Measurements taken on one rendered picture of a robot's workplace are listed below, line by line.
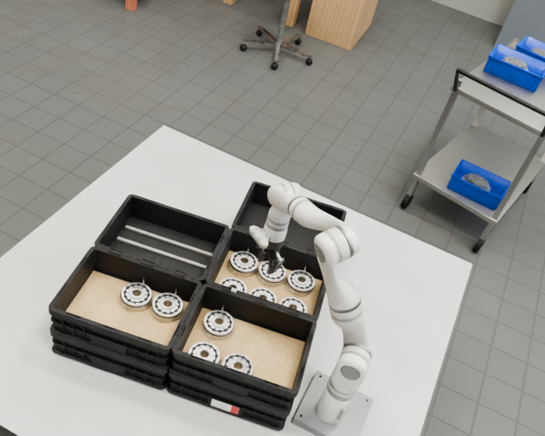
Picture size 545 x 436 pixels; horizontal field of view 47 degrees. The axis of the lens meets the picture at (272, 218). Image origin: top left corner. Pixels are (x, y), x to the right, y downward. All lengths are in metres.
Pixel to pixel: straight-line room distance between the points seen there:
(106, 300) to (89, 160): 1.98
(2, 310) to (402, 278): 1.54
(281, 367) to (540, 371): 1.93
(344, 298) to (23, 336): 1.10
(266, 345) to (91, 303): 0.59
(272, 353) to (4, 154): 2.48
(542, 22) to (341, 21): 2.10
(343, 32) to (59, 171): 3.00
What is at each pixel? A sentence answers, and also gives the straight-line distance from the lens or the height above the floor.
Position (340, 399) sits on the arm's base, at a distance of 2.01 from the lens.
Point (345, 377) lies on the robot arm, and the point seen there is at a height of 0.99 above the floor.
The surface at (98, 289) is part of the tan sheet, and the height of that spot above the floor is 0.83.
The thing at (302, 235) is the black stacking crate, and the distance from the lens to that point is 2.50.
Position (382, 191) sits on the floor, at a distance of 4.28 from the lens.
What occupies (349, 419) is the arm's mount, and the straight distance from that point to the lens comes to 2.16.
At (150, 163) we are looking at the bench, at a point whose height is 0.70.
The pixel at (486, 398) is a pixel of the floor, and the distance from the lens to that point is 3.42.
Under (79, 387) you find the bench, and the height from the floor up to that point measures 0.70.
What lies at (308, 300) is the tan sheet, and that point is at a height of 0.83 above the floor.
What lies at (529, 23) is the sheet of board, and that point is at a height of 0.33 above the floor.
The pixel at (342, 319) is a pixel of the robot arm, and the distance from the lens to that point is 1.76.
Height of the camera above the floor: 2.50
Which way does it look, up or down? 41 degrees down
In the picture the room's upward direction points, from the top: 15 degrees clockwise
